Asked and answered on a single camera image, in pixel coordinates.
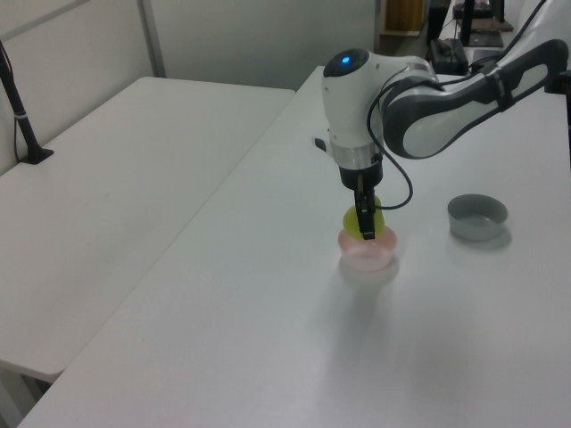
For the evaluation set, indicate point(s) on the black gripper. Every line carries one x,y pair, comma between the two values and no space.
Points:
350,176

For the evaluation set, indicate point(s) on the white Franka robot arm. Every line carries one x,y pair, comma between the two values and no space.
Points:
348,116

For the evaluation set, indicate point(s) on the pink plastic bowl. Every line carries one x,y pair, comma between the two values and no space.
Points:
368,256

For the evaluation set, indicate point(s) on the grey plastic bowl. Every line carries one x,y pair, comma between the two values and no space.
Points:
477,225

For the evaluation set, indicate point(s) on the black box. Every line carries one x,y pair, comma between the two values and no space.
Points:
446,58

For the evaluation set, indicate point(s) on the wooden cabinet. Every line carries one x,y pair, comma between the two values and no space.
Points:
403,15

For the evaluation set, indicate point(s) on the black monitor stand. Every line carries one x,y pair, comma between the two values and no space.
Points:
484,38

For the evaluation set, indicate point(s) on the white side table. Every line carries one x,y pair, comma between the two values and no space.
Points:
111,200

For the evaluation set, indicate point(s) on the black pole stand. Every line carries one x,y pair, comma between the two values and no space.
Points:
27,134

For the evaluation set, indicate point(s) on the black mount bracket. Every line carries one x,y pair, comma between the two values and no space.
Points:
560,82

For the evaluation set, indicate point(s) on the grey partition post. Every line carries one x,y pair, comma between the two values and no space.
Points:
152,40

